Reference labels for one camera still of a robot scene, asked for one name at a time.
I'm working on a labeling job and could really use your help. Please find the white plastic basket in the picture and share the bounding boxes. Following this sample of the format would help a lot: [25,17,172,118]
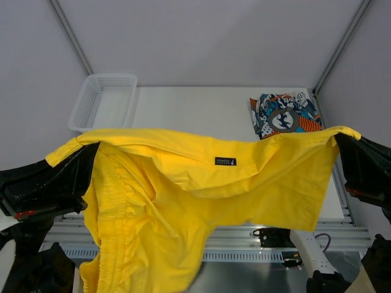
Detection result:
[68,73,138,132]

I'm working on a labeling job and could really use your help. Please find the aluminium mounting rail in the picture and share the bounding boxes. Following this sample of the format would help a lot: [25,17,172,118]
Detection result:
[41,214,372,251]

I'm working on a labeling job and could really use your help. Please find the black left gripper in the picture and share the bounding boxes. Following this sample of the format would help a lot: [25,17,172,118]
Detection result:
[0,128,100,258]

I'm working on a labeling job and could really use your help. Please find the yellow shorts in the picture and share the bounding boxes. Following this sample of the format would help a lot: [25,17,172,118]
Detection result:
[46,126,361,292]

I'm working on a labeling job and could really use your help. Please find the colourful patterned shorts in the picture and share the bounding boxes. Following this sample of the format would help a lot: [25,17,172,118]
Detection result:
[249,92,323,139]

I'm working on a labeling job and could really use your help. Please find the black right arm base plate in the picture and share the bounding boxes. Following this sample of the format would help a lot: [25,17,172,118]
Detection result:
[252,228,295,248]

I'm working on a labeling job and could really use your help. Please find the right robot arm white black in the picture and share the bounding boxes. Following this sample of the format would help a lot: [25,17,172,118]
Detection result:
[279,134,390,292]

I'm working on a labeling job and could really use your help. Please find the slotted grey cable duct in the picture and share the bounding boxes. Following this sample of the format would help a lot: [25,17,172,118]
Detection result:
[63,247,285,263]

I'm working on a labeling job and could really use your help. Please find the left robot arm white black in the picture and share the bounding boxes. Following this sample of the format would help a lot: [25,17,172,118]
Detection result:
[1,143,100,292]

